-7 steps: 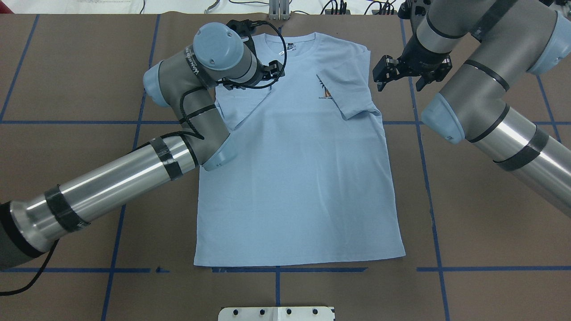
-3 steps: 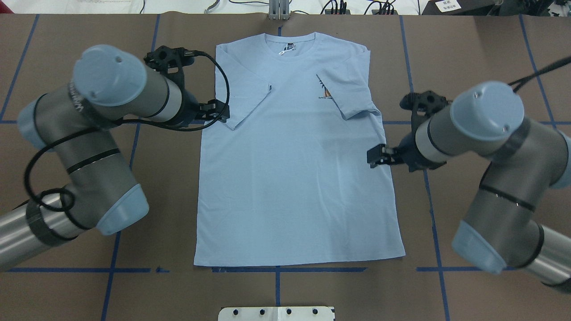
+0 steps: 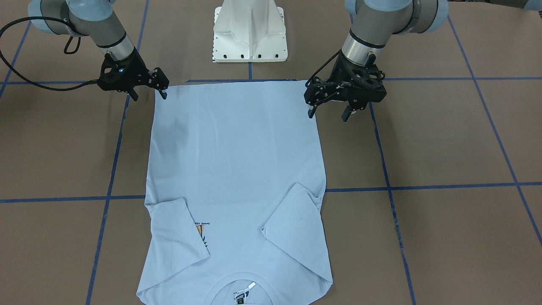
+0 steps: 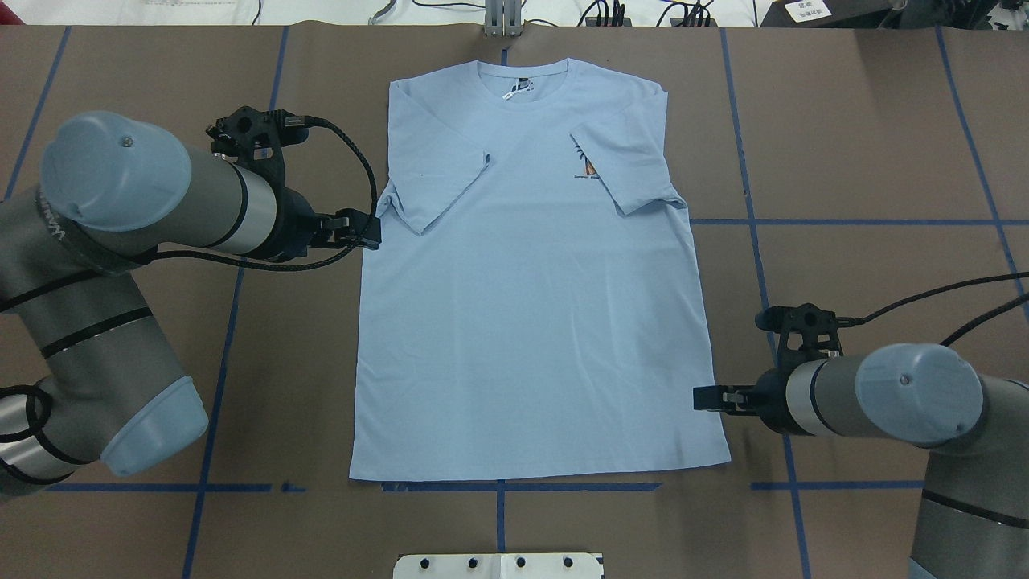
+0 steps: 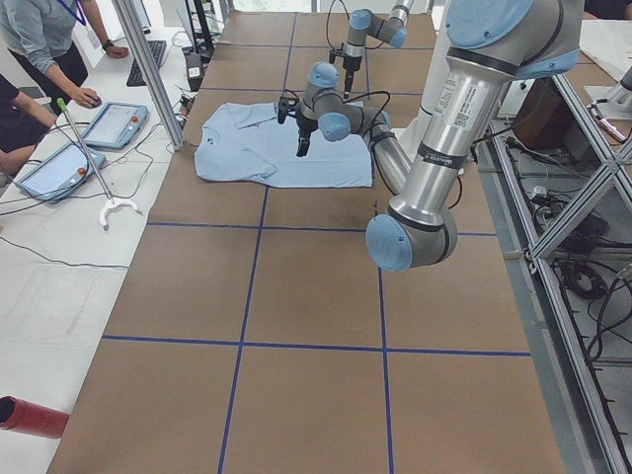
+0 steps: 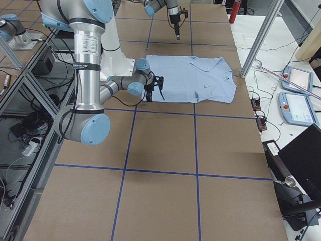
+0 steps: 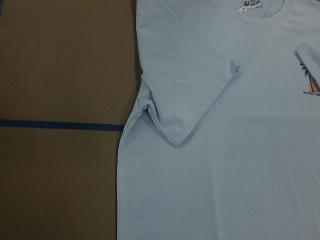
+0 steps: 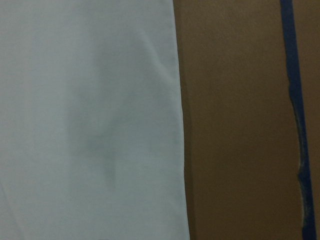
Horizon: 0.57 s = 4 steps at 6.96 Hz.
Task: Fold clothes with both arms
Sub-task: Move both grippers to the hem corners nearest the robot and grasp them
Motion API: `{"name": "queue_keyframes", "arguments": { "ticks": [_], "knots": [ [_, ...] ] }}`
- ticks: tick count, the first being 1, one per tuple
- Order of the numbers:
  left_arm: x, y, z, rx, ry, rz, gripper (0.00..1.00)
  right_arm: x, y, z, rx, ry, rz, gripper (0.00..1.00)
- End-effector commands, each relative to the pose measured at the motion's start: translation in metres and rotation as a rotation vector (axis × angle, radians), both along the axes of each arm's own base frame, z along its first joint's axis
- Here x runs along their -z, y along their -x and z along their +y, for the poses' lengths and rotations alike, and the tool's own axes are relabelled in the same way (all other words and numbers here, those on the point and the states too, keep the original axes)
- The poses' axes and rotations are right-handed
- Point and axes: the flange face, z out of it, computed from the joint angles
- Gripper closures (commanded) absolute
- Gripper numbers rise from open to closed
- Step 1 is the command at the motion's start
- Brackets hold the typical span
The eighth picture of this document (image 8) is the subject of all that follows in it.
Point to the light blue t-shirt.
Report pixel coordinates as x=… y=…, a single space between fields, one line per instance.
x=91 y=122

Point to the blue tape line lengthwise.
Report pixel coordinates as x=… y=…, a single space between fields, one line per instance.
x=296 y=97

